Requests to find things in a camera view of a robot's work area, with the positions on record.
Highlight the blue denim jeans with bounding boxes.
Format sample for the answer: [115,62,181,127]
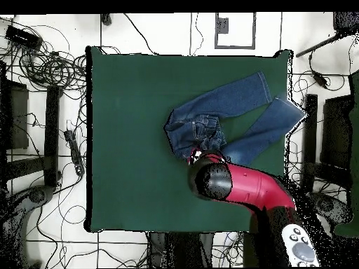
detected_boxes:
[163,71,307,167]

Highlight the black flat panel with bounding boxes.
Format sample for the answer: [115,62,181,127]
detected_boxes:
[320,94,353,170]
[0,79,29,151]

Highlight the dark green table cloth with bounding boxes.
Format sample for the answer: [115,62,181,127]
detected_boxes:
[85,45,294,235]

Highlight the black upright bar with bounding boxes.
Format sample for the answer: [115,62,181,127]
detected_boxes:
[43,85,61,189]
[300,94,319,193]

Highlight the black power strip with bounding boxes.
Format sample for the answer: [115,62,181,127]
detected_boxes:
[63,129,86,177]

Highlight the black power adapter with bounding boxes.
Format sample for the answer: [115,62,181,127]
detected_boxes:
[308,54,330,88]

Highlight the dark green fabric panel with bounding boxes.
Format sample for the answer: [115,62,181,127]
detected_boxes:
[332,70,359,238]

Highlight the black tripod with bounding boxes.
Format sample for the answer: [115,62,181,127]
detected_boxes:
[295,11,359,59]

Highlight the black electronics box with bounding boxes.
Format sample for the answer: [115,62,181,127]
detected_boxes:
[4,25,43,50]

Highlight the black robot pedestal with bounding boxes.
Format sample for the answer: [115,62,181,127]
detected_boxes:
[146,231,215,268]

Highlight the grey floor frame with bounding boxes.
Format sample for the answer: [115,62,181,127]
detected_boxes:
[215,12,257,50]

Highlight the tangled black cables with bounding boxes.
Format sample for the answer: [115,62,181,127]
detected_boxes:
[0,19,88,93]

